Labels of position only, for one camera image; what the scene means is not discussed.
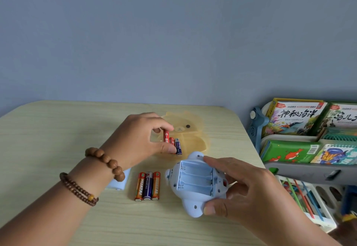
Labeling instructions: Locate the person's right forearm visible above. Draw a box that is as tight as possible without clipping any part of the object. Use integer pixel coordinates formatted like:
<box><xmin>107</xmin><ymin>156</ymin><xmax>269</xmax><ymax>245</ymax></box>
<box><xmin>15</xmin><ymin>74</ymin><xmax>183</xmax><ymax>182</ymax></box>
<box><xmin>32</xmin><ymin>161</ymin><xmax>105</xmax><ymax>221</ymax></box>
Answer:
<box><xmin>248</xmin><ymin>195</ymin><xmax>341</xmax><ymax>246</ymax></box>

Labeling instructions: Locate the dark navy battery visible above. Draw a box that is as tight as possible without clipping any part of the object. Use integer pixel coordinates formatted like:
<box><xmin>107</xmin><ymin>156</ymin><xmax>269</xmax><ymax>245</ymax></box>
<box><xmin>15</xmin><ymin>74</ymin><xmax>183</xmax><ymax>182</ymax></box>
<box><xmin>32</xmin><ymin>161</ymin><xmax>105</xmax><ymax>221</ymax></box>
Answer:
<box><xmin>142</xmin><ymin>172</ymin><xmax>154</xmax><ymax>201</ymax></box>

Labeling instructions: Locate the white shape sorter box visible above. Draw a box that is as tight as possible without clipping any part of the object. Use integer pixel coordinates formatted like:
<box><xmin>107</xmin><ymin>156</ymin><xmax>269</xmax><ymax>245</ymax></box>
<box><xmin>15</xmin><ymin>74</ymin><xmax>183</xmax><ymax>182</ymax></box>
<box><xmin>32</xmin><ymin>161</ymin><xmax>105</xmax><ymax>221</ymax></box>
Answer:
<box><xmin>274</xmin><ymin>175</ymin><xmax>338</xmax><ymax>234</ymax></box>

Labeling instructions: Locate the orange bear storage box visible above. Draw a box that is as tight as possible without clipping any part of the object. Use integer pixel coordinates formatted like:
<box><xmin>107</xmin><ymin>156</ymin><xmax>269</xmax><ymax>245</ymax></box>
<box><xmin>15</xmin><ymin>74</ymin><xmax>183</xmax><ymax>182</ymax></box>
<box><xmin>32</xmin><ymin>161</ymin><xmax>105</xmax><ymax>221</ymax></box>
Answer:
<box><xmin>150</xmin><ymin>111</ymin><xmax>208</xmax><ymax>159</ymax></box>

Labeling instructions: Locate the small wooden bead bracelet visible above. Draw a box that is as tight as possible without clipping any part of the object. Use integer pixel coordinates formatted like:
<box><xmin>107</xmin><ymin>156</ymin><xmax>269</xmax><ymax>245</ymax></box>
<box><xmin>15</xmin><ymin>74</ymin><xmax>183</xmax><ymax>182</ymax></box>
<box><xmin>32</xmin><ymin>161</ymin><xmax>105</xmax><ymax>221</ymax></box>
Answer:
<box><xmin>59</xmin><ymin>172</ymin><xmax>100</xmax><ymax>207</ymax></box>

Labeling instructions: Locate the dark blue plastic item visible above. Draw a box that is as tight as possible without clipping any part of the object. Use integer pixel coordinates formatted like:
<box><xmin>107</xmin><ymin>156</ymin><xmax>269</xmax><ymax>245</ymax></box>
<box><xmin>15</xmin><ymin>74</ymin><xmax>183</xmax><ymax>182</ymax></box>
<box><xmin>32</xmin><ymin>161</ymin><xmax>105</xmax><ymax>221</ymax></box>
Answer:
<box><xmin>341</xmin><ymin>186</ymin><xmax>357</xmax><ymax>223</ymax></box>

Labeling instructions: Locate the light blue battery cover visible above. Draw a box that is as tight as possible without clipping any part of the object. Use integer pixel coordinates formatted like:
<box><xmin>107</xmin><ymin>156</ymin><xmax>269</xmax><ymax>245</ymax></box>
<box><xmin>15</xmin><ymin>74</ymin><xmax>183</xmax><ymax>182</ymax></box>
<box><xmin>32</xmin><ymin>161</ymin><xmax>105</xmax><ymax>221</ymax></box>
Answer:
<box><xmin>105</xmin><ymin>167</ymin><xmax>132</xmax><ymax>191</ymax></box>

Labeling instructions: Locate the person's right hand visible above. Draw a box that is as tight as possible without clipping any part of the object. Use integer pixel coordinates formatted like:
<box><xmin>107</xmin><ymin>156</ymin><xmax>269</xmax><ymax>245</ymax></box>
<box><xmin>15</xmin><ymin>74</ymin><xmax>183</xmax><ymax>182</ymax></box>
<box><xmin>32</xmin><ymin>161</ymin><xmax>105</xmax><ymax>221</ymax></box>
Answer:
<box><xmin>203</xmin><ymin>155</ymin><xmax>282</xmax><ymax>227</ymax></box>

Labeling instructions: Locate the children's book rack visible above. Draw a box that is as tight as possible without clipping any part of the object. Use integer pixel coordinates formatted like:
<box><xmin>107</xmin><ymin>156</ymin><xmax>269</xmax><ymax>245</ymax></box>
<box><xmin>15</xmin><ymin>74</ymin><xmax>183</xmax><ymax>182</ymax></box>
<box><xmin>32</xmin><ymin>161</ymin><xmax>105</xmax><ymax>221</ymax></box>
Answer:
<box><xmin>247</xmin><ymin>99</ymin><xmax>357</xmax><ymax>186</ymax></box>

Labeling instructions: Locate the red stick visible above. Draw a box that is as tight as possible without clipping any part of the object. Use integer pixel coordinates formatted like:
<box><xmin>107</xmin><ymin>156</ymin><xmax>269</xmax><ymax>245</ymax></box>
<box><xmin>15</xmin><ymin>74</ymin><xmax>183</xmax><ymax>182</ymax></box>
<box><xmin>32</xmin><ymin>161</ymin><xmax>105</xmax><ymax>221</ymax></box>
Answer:
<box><xmin>293</xmin><ymin>180</ymin><xmax>314</xmax><ymax>218</ymax></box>

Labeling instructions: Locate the large wooden bead bracelet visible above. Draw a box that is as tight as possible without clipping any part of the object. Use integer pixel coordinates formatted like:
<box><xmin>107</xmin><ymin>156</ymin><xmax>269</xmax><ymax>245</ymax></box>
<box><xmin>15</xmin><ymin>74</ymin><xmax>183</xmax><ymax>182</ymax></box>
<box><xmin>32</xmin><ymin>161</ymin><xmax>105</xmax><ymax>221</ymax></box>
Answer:
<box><xmin>85</xmin><ymin>147</ymin><xmax>126</xmax><ymax>183</ymax></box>

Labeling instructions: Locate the green fish book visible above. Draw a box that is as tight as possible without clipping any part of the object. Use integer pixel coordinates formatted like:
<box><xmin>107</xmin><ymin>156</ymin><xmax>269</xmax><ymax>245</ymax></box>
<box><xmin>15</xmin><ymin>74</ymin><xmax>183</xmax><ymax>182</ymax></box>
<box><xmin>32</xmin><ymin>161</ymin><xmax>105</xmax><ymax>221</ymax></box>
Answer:
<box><xmin>260</xmin><ymin>140</ymin><xmax>321</xmax><ymax>163</ymax></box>

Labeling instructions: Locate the blue stick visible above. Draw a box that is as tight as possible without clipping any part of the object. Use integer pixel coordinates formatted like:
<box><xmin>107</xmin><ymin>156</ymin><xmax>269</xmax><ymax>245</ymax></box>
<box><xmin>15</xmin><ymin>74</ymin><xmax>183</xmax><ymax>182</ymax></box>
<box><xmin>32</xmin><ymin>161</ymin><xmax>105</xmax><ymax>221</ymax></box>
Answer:
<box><xmin>301</xmin><ymin>181</ymin><xmax>324</xmax><ymax>221</ymax></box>

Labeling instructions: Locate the green stick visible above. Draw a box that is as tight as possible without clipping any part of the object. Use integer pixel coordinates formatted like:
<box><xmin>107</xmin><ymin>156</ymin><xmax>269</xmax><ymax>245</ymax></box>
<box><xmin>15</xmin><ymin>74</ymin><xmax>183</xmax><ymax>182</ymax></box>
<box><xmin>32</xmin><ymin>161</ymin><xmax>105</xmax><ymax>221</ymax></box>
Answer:
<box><xmin>284</xmin><ymin>179</ymin><xmax>305</xmax><ymax>213</ymax></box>

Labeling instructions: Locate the person's left forearm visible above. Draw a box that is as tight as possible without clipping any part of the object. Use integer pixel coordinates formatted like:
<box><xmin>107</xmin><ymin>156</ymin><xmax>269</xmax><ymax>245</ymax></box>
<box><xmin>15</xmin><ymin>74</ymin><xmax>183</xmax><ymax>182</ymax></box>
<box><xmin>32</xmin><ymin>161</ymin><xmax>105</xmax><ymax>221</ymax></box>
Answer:
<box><xmin>0</xmin><ymin>156</ymin><xmax>126</xmax><ymax>246</ymax></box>

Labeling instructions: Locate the ocean picture book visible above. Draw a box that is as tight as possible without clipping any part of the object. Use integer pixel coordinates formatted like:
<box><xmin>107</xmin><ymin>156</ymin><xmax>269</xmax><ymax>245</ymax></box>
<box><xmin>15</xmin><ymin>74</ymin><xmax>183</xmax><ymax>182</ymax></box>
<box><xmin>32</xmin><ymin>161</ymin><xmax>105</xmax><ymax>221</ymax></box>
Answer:
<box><xmin>261</xmin><ymin>98</ymin><xmax>328</xmax><ymax>137</ymax></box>

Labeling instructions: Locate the blue toy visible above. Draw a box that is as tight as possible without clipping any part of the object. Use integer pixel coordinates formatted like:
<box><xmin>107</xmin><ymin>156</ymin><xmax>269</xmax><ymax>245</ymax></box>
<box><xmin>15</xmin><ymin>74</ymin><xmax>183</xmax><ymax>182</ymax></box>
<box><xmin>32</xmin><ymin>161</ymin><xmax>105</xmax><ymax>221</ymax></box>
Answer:
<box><xmin>164</xmin><ymin>151</ymin><xmax>230</xmax><ymax>218</ymax></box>

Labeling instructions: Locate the bird picture book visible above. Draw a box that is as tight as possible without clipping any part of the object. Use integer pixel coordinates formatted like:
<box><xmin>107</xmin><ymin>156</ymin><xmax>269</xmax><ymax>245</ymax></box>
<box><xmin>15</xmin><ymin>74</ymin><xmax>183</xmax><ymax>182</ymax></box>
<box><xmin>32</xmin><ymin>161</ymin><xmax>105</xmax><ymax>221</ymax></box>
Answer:
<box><xmin>315</xmin><ymin>103</ymin><xmax>357</xmax><ymax>136</ymax></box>

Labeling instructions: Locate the blue beetle book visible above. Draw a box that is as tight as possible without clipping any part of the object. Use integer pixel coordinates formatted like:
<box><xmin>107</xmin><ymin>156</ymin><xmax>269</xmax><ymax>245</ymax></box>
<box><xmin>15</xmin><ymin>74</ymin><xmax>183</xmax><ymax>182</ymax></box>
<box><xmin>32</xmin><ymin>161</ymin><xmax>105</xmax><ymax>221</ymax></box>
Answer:
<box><xmin>310</xmin><ymin>143</ymin><xmax>357</xmax><ymax>165</ymax></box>

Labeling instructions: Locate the person's left hand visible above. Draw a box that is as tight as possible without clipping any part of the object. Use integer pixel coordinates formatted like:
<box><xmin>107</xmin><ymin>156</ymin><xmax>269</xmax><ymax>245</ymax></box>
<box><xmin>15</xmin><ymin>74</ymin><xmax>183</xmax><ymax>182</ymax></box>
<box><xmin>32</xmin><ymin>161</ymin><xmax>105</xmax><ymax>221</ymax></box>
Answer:
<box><xmin>100</xmin><ymin>112</ymin><xmax>178</xmax><ymax>171</ymax></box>

